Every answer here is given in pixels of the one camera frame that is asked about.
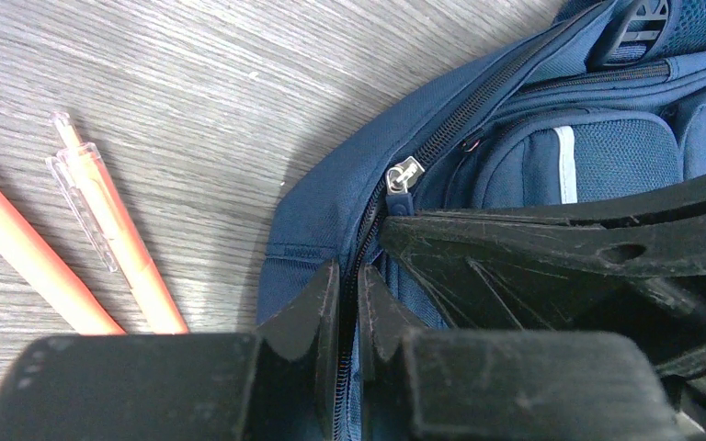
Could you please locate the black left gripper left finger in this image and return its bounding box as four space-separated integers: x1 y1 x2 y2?
0 259 340 440

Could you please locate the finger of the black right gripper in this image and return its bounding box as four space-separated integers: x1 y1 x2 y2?
381 212 706 341
426 175 706 229

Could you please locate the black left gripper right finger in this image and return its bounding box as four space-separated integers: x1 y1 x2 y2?
358 266 706 440

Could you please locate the navy blue backpack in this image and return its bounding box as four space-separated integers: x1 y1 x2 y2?
257 1 706 440

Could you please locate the orange pen left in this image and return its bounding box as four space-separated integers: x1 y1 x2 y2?
0 191 125 335

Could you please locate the orange pen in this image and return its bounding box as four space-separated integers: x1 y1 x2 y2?
46 112 188 334
0 191 125 335

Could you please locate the orange pen right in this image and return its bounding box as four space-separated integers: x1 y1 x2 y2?
46 112 188 334

